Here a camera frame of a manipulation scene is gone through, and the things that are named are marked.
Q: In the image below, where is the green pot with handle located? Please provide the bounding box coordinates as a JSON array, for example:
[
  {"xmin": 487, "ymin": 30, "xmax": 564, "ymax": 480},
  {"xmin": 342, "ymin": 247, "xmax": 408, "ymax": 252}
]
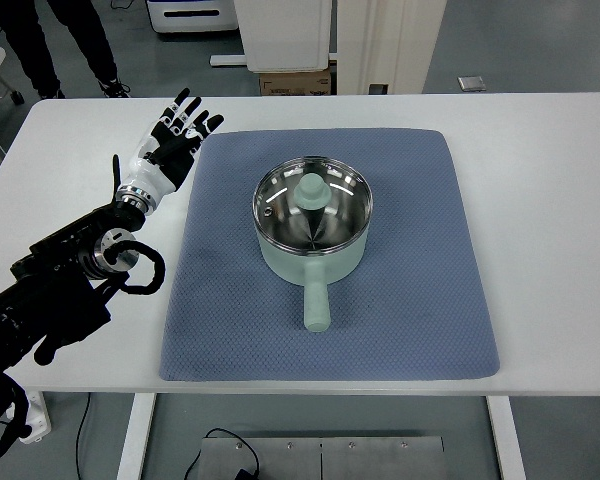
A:
[{"xmin": 256, "ymin": 225, "xmax": 370, "ymax": 333}]

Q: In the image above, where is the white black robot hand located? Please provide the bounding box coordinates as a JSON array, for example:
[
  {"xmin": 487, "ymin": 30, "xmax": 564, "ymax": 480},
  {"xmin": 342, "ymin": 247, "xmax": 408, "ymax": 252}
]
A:
[{"xmin": 115, "ymin": 89, "xmax": 224, "ymax": 215}]

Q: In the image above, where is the blue textured mat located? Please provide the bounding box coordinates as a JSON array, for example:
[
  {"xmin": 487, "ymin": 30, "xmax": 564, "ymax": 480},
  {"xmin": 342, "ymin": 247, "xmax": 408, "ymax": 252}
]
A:
[{"xmin": 158, "ymin": 128, "xmax": 501, "ymax": 383}]

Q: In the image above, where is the person in black trousers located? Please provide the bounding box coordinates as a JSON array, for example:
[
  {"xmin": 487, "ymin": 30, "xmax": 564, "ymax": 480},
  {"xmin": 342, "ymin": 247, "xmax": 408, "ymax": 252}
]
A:
[{"xmin": 0, "ymin": 1, "xmax": 130, "ymax": 100}]

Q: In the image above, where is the black power adapter cable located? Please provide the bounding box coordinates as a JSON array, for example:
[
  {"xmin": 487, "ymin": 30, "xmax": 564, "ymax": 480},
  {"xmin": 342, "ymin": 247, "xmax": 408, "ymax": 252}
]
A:
[{"xmin": 182, "ymin": 427, "xmax": 262, "ymax": 480}]

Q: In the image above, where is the glass lid green knob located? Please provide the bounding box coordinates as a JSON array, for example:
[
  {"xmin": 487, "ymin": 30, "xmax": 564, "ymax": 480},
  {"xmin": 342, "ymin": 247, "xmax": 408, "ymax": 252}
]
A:
[{"xmin": 252, "ymin": 156, "xmax": 373, "ymax": 256}]

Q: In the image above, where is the grey floor socket plate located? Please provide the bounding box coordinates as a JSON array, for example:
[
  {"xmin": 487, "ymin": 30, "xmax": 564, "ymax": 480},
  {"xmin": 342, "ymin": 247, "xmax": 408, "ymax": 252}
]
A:
[{"xmin": 457, "ymin": 76, "xmax": 487, "ymax": 92}]

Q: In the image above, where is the white appliance with slot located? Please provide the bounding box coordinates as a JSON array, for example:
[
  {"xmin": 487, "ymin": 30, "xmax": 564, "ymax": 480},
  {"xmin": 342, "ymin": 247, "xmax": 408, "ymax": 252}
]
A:
[{"xmin": 146, "ymin": 1, "xmax": 238, "ymax": 34}]

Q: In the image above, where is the cardboard box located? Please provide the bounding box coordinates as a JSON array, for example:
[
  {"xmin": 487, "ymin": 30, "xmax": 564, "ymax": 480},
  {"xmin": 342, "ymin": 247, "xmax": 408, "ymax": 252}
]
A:
[{"xmin": 259, "ymin": 69, "xmax": 331, "ymax": 96}]

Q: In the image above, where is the metal base plate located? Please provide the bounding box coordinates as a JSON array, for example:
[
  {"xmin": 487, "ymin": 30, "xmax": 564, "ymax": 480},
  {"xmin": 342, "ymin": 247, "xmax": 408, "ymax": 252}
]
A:
[{"xmin": 197, "ymin": 436, "xmax": 448, "ymax": 479}]

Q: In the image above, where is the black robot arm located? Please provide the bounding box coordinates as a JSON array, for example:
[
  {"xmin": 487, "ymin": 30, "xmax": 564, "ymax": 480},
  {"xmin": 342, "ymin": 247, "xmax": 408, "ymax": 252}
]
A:
[{"xmin": 0, "ymin": 198, "xmax": 166, "ymax": 458}]

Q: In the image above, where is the white power strip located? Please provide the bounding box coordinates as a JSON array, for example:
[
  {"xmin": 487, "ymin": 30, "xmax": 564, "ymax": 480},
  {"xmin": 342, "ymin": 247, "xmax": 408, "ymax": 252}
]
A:
[{"xmin": 5, "ymin": 390, "xmax": 51, "ymax": 444}]

